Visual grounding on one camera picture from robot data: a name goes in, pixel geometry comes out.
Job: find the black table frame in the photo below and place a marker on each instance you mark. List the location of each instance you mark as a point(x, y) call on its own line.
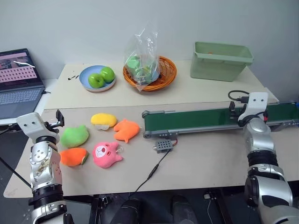
point(98, 207)

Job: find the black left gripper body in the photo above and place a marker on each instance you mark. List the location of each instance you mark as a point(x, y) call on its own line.
point(51, 126)

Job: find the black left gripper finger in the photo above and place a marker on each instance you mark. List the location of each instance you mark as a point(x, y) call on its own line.
point(62, 119)
point(57, 114)

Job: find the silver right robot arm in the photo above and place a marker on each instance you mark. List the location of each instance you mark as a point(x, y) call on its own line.
point(264, 168)

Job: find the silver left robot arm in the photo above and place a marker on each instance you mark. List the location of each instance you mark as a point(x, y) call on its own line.
point(45, 168)

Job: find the orange plush toy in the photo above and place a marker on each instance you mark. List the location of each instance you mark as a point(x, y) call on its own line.
point(127, 130)
point(71, 157)

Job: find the green conveyor belt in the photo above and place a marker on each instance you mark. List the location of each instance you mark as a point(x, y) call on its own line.
point(210, 119)

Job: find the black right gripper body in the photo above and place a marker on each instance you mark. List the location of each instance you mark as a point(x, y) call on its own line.
point(240, 110)

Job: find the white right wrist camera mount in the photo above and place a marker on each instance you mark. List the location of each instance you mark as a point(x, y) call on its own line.
point(255, 102)

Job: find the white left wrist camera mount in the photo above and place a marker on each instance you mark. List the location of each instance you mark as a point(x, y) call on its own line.
point(30, 124)

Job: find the grey open laptop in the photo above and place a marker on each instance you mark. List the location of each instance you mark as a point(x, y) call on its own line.
point(18, 81)

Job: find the orange woven basket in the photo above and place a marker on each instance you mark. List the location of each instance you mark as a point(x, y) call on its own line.
point(168, 70)

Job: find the pink plush toy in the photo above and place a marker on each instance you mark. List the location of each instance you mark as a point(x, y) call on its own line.
point(105, 155)

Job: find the yellow plush toy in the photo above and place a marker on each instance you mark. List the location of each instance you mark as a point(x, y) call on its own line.
point(104, 119)

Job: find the clear plastic bag green contents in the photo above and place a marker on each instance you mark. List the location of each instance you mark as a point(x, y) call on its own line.
point(142, 63)

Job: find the green plush toy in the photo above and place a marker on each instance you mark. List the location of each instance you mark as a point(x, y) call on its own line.
point(74, 137)

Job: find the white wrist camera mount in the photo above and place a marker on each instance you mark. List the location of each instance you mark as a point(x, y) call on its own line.
point(30, 124)
point(255, 102)

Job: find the light blue plate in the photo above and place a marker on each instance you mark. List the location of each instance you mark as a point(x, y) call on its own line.
point(85, 79)

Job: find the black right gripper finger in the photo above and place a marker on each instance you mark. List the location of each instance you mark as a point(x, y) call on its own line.
point(232, 105)
point(232, 115)

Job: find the pale green plastic bin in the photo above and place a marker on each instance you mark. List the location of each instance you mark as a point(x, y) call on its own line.
point(217, 65)

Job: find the green apple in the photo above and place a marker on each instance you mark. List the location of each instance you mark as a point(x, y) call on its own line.
point(96, 80)
point(108, 74)

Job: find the grey control box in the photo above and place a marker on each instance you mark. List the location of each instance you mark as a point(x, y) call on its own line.
point(163, 145)

